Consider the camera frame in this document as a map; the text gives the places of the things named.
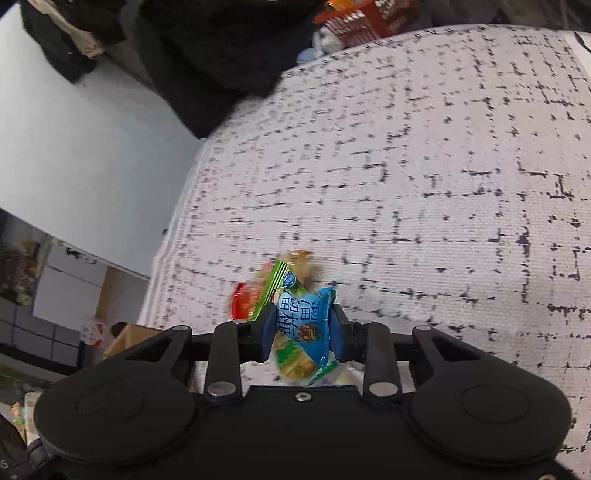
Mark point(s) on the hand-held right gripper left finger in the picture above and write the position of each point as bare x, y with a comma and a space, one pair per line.
265, 332

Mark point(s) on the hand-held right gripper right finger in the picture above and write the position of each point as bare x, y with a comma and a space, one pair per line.
337, 334

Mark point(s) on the small blue snack packet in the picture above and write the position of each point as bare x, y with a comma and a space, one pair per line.
304, 323

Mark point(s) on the red orange snack packet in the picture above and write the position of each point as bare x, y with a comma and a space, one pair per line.
244, 302

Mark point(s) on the green striped snack packet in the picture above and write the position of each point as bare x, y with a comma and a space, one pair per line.
272, 288

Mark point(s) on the brown cardboard box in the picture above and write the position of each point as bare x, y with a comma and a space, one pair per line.
134, 339

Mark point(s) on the water bottle pack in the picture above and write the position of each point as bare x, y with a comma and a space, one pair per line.
92, 333

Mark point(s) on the kitchen cabinet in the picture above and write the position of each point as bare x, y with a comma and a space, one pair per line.
60, 295

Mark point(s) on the black white patterned blanket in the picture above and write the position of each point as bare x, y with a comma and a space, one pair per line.
415, 184

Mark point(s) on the black jacket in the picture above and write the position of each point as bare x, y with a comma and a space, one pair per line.
221, 55

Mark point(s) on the red plastic basket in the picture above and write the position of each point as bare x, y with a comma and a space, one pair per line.
360, 23

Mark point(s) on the hanging dark coats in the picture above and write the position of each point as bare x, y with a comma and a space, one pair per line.
64, 32

